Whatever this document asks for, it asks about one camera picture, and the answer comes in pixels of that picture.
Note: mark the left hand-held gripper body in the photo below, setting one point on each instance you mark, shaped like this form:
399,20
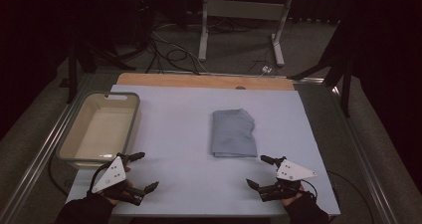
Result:
112,177

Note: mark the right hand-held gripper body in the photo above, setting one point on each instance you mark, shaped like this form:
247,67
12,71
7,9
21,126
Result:
292,172

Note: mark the beige plastic basin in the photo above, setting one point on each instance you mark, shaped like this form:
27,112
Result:
99,131

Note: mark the blue cloth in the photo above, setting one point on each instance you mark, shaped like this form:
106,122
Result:
232,134

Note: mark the person's left hand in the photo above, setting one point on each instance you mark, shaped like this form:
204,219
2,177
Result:
114,201

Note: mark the person's right hand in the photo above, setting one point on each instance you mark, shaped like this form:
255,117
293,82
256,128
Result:
289,201

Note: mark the pale blue table mat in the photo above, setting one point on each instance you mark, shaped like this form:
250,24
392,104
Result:
182,134

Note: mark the white plug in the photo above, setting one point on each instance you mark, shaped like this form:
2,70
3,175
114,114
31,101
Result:
266,69

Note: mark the black stand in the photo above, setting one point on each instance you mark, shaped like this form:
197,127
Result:
72,74
346,91

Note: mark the wooden board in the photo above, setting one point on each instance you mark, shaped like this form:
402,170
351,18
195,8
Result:
199,81

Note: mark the dark computer tower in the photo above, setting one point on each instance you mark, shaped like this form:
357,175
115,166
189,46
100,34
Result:
142,15

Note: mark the aluminium table rail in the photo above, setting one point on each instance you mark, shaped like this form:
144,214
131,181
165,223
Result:
305,80
36,164
365,171

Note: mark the grey metal stand frame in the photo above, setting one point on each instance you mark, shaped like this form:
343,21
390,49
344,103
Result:
245,10

